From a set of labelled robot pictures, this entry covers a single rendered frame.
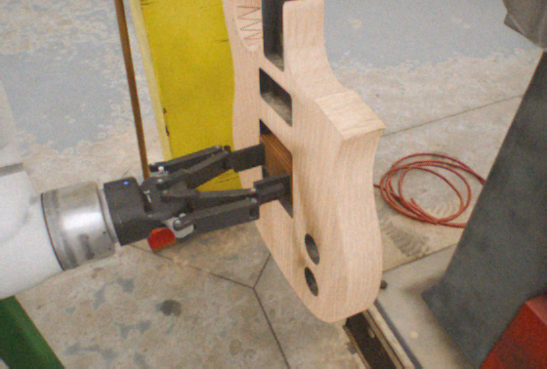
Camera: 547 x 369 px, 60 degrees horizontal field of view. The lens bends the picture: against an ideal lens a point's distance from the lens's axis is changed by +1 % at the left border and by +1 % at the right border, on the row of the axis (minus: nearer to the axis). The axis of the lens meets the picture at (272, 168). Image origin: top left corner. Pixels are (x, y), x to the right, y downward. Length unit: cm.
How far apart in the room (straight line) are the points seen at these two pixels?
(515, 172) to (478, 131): 148
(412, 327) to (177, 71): 96
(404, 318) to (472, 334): 17
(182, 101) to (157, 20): 27
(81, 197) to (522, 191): 75
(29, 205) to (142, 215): 11
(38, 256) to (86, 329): 118
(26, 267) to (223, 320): 114
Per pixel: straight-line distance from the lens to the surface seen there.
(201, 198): 55
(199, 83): 150
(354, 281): 51
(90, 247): 54
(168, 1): 136
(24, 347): 93
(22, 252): 53
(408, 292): 136
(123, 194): 54
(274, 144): 61
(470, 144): 235
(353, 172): 46
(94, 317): 172
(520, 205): 99
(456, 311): 128
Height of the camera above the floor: 142
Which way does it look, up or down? 44 degrees down
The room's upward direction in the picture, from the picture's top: straight up
